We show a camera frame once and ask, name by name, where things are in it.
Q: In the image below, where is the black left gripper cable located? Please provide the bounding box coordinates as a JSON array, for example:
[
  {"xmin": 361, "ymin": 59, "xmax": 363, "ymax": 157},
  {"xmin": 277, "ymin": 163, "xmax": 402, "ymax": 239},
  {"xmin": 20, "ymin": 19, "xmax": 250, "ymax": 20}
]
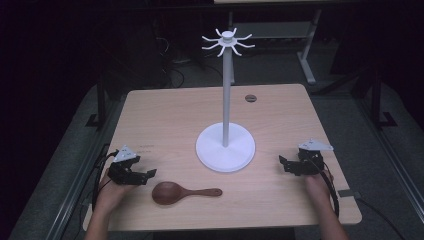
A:
[{"xmin": 90, "ymin": 149, "xmax": 120, "ymax": 212}]

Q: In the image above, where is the brown wooden spoon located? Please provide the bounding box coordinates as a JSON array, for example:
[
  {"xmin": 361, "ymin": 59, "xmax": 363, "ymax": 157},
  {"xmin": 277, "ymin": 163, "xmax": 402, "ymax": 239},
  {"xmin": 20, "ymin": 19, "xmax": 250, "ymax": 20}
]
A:
[{"xmin": 151, "ymin": 180, "xmax": 224, "ymax": 206}]

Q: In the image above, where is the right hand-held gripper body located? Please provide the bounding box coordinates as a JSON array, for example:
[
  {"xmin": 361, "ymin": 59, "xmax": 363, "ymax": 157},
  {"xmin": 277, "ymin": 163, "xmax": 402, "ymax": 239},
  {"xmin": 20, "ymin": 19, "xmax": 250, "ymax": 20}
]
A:
[{"xmin": 297, "ymin": 137, "xmax": 335, "ymax": 177}]

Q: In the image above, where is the white-legged background table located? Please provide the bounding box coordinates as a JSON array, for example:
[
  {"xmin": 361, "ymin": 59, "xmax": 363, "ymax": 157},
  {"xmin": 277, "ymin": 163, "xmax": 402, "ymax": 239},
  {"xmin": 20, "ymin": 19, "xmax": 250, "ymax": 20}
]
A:
[{"xmin": 213, "ymin": 0, "xmax": 325, "ymax": 86}]

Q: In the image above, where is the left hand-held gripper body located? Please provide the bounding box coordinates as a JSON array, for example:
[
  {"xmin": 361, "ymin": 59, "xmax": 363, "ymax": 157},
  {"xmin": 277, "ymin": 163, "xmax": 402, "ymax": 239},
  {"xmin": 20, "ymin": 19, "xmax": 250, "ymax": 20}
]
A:
[{"xmin": 106, "ymin": 144, "xmax": 141, "ymax": 186}]

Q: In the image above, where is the person's right hand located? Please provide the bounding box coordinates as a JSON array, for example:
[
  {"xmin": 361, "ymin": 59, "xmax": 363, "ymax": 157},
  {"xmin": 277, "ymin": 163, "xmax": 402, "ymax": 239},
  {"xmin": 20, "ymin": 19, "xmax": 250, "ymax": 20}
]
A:
[{"xmin": 304, "ymin": 169, "xmax": 335, "ymax": 208}]

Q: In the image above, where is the white hook rack stand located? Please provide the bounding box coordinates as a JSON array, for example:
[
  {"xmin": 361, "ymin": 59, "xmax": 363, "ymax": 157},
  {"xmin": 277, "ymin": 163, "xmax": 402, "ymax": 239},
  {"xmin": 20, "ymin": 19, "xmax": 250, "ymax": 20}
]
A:
[{"xmin": 194, "ymin": 27, "xmax": 257, "ymax": 174}]

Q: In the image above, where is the grey tape strip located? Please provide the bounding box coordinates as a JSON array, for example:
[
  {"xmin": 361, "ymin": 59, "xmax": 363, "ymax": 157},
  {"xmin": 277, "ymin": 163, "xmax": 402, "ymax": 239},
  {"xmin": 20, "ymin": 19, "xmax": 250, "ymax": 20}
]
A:
[{"xmin": 336, "ymin": 188, "xmax": 362, "ymax": 199}]

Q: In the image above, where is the person's left hand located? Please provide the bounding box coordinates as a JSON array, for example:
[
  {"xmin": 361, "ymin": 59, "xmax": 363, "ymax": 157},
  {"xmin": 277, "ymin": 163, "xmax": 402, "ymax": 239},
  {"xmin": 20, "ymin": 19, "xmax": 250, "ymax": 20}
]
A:
[{"xmin": 94, "ymin": 168, "xmax": 135, "ymax": 215}]

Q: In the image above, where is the black cable off table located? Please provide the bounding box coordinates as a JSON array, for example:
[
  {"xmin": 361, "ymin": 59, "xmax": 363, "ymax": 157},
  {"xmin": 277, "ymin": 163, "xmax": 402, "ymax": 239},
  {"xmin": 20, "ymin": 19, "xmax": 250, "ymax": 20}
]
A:
[{"xmin": 355, "ymin": 197, "xmax": 408, "ymax": 240}]

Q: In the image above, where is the black metal stand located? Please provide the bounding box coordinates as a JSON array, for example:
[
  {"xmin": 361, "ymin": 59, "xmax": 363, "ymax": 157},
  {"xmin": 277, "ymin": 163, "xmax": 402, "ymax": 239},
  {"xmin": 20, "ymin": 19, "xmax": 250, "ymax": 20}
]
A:
[
  {"xmin": 84, "ymin": 74, "xmax": 116, "ymax": 129},
  {"xmin": 349, "ymin": 66, "xmax": 399, "ymax": 129}
]

